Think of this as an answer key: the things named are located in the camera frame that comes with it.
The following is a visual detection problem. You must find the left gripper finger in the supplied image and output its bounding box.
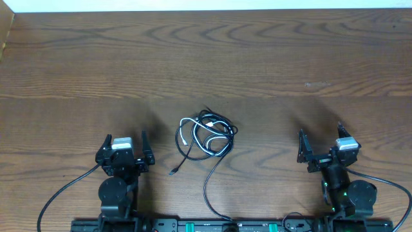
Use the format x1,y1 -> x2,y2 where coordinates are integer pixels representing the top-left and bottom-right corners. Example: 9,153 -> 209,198
98,134 -> 112,158
142,131 -> 153,159

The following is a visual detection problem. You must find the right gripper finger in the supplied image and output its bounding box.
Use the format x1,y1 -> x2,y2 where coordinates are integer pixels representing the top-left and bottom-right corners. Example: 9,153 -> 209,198
297,129 -> 313,163
337,122 -> 351,139

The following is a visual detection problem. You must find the black USB cable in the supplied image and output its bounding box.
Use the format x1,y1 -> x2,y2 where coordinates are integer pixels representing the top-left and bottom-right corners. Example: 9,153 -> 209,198
168,109 -> 239,177

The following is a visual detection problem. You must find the black white braided cable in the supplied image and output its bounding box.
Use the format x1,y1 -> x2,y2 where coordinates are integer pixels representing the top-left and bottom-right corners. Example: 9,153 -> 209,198
191,114 -> 234,222

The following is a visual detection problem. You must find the white USB cable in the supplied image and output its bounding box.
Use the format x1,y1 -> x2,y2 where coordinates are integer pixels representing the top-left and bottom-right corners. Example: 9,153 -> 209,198
179,117 -> 233,152

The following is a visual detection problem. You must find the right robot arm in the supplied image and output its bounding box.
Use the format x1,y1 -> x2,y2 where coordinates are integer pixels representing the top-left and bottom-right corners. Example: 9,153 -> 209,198
297,124 -> 377,218

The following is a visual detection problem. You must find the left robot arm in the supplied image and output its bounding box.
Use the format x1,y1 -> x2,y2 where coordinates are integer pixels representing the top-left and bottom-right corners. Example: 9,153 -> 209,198
95,131 -> 155,219

